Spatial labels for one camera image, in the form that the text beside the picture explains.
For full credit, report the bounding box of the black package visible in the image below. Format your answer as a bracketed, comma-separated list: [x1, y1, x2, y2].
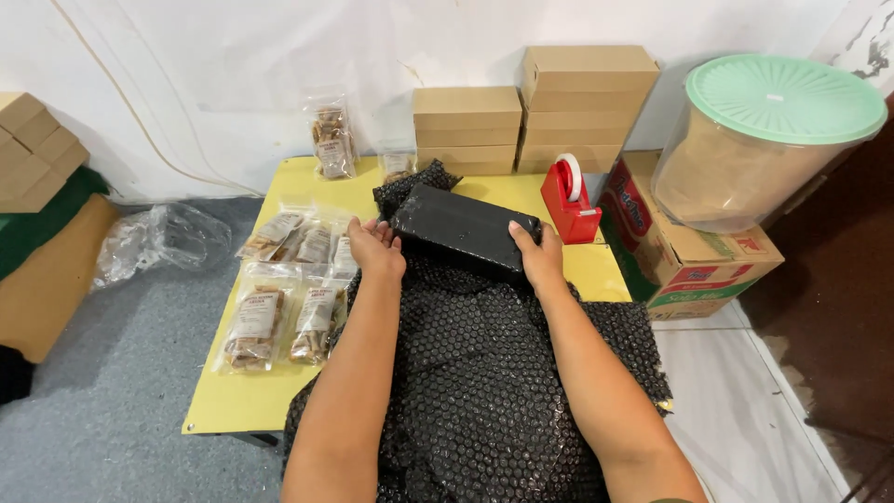
[390, 183, 543, 275]

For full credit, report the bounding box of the yellow low table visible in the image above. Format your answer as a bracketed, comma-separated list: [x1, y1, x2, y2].
[182, 155, 673, 448]

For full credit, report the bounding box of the green container lid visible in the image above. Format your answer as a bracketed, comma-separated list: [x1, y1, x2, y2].
[685, 54, 888, 146]

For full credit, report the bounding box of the brown cardboard box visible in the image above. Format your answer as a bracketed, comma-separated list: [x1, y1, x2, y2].
[412, 87, 523, 148]
[516, 143, 624, 175]
[520, 108, 635, 148]
[521, 45, 661, 113]
[416, 144, 518, 176]

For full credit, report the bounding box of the printed cardboard carton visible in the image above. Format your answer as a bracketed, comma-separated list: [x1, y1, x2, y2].
[598, 150, 785, 322]

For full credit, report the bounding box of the clear snack packet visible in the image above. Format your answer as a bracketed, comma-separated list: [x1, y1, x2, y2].
[307, 94, 359, 182]
[287, 279, 349, 366]
[289, 222, 337, 265]
[331, 234, 360, 281]
[379, 149, 419, 184]
[212, 278, 296, 375]
[237, 211, 305, 261]

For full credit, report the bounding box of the green cloth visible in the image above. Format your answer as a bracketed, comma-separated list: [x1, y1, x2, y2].
[0, 165, 111, 282]

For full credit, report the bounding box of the beige cable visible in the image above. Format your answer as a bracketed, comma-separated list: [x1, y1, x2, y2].
[52, 0, 265, 198]

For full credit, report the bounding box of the black bubble wrap sheet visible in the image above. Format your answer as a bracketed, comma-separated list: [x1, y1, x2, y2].
[283, 159, 673, 503]

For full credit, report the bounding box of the person's right hand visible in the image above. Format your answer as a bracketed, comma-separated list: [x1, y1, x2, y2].
[508, 220, 565, 292]

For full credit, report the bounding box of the person's left hand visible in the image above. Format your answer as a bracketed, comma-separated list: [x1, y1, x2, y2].
[347, 217, 407, 284]

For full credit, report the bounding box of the red tape dispenser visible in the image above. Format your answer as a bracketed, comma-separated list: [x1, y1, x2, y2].
[540, 159, 603, 245]

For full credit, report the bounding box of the white tape roll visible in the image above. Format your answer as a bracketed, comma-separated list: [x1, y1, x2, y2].
[555, 153, 584, 204]

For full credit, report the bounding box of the pile of small cardboard boxes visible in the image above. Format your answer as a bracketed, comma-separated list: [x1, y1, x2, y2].
[0, 91, 91, 214]

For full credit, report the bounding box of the large clear plastic container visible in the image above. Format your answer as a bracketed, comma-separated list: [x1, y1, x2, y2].
[651, 77, 867, 235]

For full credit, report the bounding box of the crumpled clear plastic bag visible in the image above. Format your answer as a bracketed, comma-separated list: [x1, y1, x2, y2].
[91, 203, 233, 292]

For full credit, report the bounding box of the large brown carton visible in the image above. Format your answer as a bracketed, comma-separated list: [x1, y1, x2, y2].
[0, 193, 120, 365]

